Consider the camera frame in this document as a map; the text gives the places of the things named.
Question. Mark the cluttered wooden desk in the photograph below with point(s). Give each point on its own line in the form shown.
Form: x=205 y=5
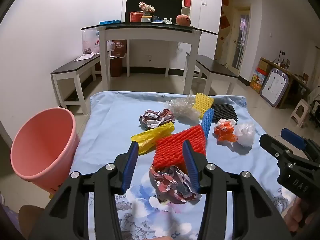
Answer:
x=297 y=80

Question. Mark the glass door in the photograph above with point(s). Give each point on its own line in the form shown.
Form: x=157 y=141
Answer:
x=240 y=42

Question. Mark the dark-top white bench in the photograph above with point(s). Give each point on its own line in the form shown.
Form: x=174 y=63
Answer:
x=215 y=66
x=72 y=66

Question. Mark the white wall outlet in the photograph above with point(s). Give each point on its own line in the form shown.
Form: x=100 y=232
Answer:
x=150 y=57

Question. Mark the dark red paper bag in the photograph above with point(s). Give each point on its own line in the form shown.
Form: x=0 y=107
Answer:
x=117 y=62

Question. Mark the yellow foam net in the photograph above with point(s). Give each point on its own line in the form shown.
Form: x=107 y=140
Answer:
x=202 y=103

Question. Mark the blue bag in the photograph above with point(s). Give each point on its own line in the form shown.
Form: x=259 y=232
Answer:
x=110 y=22

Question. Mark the red paper wall decoration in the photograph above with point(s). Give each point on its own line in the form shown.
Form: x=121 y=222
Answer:
x=225 y=22

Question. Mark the brown cardboard box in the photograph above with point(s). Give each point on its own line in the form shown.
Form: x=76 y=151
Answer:
x=264 y=66

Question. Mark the grey red paper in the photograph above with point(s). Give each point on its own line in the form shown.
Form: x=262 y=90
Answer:
x=172 y=182

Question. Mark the orange white plastic bag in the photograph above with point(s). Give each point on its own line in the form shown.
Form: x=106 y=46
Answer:
x=225 y=132

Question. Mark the person's right hand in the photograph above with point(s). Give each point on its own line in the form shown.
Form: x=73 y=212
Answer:
x=295 y=217

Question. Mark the orange fruit carton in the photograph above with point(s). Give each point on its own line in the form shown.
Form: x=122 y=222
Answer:
x=257 y=80

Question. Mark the white glass-top table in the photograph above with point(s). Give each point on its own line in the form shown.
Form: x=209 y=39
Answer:
x=150 y=33

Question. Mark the pink plastic bucket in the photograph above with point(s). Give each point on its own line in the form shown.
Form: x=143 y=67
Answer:
x=45 y=142

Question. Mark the red white paper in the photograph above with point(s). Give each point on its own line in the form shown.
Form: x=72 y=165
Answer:
x=155 y=118

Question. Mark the red round tin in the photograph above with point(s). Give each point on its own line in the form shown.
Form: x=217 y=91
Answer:
x=136 y=17

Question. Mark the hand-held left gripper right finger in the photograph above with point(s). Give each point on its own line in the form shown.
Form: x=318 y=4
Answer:
x=191 y=165

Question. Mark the black television screen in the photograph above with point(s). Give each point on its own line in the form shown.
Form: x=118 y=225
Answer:
x=165 y=7

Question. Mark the black foam net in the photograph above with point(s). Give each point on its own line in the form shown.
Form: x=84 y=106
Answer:
x=223 y=112

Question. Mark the red box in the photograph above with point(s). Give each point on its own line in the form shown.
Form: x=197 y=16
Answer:
x=187 y=2

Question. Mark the red foam net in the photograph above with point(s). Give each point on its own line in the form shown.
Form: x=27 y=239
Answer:
x=175 y=142

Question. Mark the yellow plastic bag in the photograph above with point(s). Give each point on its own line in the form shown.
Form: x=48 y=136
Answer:
x=150 y=137

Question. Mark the clear bubble wrap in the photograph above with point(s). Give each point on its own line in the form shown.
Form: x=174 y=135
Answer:
x=182 y=107

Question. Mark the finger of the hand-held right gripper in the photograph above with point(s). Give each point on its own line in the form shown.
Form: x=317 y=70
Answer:
x=272 y=145
x=293 y=138

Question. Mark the yellow-lid white container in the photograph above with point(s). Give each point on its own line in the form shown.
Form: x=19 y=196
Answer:
x=147 y=19

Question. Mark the pink flower bouquet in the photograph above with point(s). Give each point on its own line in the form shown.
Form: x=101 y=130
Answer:
x=146 y=7

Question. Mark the white plastic stool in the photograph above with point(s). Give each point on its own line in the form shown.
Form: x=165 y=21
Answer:
x=300 y=110

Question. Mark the blue foam net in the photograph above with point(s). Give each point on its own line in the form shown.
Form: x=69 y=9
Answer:
x=207 y=122

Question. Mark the light blue printed blanket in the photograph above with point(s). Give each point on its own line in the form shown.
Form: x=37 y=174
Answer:
x=112 y=120

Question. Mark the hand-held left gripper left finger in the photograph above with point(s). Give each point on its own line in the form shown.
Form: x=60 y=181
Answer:
x=130 y=165

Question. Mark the pomegranate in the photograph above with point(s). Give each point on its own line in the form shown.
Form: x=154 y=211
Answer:
x=183 y=20

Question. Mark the white paper sheet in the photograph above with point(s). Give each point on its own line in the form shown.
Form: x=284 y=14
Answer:
x=85 y=57

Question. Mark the pinkish plastic bag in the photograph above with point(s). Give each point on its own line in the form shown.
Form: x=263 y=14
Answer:
x=110 y=46

